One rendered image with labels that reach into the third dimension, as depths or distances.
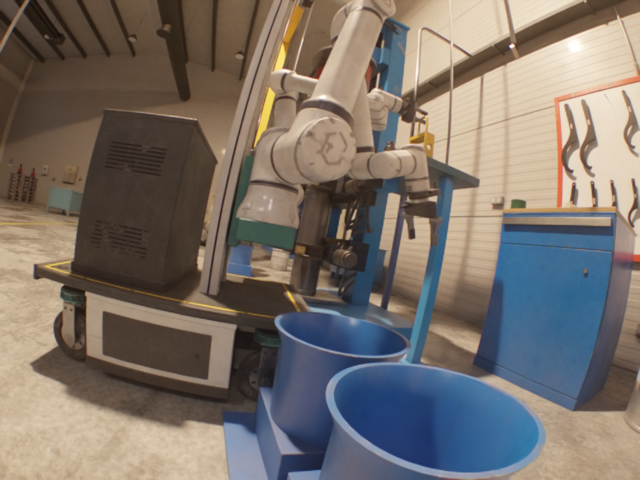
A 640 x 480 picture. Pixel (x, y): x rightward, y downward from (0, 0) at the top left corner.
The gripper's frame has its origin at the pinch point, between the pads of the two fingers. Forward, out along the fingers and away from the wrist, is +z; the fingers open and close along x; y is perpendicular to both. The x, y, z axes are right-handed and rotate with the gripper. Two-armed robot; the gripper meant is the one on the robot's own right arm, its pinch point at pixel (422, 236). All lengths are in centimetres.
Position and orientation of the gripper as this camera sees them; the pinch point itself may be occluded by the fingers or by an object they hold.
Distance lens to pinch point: 112.6
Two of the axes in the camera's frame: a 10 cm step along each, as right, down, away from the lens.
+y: -9.2, 2.3, -3.1
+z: 1.6, 9.6, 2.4
